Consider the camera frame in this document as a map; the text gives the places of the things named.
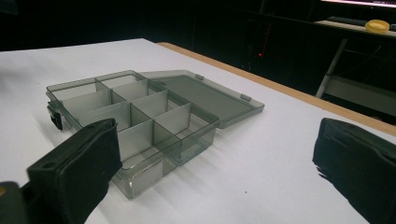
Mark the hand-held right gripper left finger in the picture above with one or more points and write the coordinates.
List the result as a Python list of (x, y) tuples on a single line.
[(77, 171)]

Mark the grey transparent compartment box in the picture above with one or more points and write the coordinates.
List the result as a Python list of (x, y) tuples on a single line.
[(149, 124)]

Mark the yellow round object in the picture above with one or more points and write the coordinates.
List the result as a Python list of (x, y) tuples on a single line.
[(377, 26)]

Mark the dark keyboard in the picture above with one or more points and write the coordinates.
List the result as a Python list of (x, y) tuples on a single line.
[(347, 20)]

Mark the metal stand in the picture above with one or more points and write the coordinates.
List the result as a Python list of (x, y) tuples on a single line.
[(355, 84)]

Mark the monitor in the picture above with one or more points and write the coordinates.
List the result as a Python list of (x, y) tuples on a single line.
[(358, 2)]

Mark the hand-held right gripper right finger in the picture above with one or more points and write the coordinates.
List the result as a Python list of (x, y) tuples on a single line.
[(358, 161)]

